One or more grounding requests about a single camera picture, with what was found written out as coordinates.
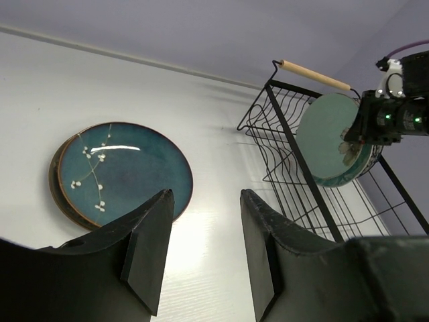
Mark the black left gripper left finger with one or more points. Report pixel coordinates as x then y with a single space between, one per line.
113 273

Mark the mint green flower plate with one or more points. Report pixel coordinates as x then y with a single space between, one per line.
321 135

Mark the black wire dish rack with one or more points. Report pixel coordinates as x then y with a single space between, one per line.
376 203

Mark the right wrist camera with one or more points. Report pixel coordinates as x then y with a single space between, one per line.
391 84

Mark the dark blue blossom plate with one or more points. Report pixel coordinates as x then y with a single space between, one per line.
110 169

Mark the red teal flower plate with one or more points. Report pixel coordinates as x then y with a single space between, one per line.
356 169

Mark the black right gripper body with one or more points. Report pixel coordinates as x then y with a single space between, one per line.
376 120

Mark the blue white floral plate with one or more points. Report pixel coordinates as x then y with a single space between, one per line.
375 155

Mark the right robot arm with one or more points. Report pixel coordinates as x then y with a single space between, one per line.
413 116

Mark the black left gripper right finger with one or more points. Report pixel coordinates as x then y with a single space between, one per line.
296 275

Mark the grey deer plate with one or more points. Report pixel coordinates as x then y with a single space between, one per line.
57 194

